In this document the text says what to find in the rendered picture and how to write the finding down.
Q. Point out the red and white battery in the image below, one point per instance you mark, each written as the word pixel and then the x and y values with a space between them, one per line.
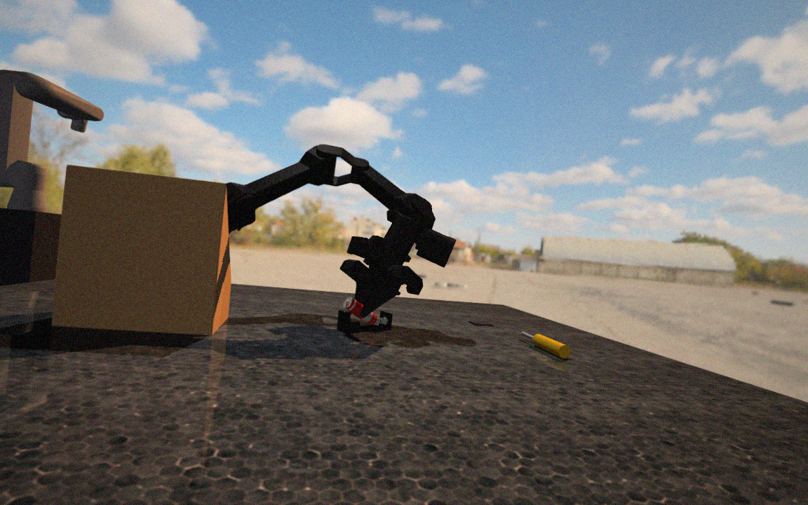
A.
pixel 355 308

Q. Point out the orange-handled screwdriver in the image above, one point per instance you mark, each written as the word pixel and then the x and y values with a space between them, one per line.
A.
pixel 550 345

